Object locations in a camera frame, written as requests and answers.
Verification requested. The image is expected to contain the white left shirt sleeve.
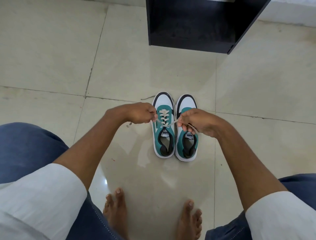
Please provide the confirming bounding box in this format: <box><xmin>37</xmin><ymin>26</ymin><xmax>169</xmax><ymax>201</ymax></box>
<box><xmin>0</xmin><ymin>163</ymin><xmax>88</xmax><ymax>240</ymax></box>

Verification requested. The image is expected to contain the beige shoelace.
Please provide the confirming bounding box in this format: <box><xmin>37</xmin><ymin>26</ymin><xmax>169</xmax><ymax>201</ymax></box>
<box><xmin>126</xmin><ymin>110</ymin><xmax>198</xmax><ymax>135</ymax></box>

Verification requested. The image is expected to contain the person's left hand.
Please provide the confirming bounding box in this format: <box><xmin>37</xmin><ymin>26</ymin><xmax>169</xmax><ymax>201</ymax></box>
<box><xmin>116</xmin><ymin>102</ymin><xmax>158</xmax><ymax>125</ymax></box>

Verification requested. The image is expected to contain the person's left forearm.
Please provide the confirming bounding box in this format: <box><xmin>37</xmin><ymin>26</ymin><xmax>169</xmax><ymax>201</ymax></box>
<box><xmin>53</xmin><ymin>109</ymin><xmax>119</xmax><ymax>191</ymax></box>

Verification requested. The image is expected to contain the person's left leg in jeans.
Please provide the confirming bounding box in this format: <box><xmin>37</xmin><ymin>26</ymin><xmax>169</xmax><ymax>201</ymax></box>
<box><xmin>0</xmin><ymin>123</ymin><xmax>117</xmax><ymax>240</ymax></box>

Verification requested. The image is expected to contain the person's right forearm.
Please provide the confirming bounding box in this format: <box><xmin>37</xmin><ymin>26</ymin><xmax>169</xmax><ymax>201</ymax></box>
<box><xmin>214</xmin><ymin>122</ymin><xmax>288</xmax><ymax>212</ymax></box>

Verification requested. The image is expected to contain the white right shirt sleeve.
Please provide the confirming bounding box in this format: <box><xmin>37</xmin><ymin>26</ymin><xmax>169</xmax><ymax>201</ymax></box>
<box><xmin>244</xmin><ymin>190</ymin><xmax>316</xmax><ymax>240</ymax></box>

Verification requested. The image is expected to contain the white shirt sleeve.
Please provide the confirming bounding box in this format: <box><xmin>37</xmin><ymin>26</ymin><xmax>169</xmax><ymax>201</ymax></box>
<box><xmin>0</xmin><ymin>163</ymin><xmax>88</xmax><ymax>240</ymax></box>
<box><xmin>244</xmin><ymin>190</ymin><xmax>316</xmax><ymax>240</ymax></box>

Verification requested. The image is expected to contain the dark wooden cabinet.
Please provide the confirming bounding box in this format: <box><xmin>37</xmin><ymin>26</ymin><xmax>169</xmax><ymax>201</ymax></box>
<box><xmin>145</xmin><ymin>0</ymin><xmax>272</xmax><ymax>55</ymax></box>

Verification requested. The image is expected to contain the person's left foot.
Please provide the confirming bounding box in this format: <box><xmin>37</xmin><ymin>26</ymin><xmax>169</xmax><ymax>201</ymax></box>
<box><xmin>103</xmin><ymin>187</ymin><xmax>129</xmax><ymax>240</ymax></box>

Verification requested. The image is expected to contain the person's right hand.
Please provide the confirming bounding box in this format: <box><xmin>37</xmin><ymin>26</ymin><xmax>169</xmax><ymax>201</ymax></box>
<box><xmin>177</xmin><ymin>108</ymin><xmax>222</xmax><ymax>138</ymax></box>

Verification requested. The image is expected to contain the person's foot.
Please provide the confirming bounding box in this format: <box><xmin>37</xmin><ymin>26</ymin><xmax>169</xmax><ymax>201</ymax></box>
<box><xmin>103</xmin><ymin>187</ymin><xmax>129</xmax><ymax>240</ymax></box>
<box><xmin>175</xmin><ymin>199</ymin><xmax>203</xmax><ymax>240</ymax></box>

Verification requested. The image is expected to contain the teal and white sneaker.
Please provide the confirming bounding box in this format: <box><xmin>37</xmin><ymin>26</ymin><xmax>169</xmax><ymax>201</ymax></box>
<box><xmin>174</xmin><ymin>94</ymin><xmax>198</xmax><ymax>163</ymax></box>
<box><xmin>151</xmin><ymin>92</ymin><xmax>176</xmax><ymax>159</ymax></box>

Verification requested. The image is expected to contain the person's leg in jeans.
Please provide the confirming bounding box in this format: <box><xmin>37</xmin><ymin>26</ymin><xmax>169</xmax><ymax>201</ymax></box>
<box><xmin>205</xmin><ymin>174</ymin><xmax>316</xmax><ymax>240</ymax></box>
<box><xmin>0</xmin><ymin>123</ymin><xmax>117</xmax><ymax>240</ymax></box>

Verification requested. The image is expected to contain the person's right leg in jeans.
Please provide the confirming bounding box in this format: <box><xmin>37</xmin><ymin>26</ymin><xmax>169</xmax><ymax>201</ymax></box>
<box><xmin>205</xmin><ymin>174</ymin><xmax>316</xmax><ymax>240</ymax></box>

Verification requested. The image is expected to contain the person's right foot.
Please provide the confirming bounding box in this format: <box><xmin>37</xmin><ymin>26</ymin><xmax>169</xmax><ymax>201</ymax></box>
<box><xmin>175</xmin><ymin>199</ymin><xmax>203</xmax><ymax>240</ymax></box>

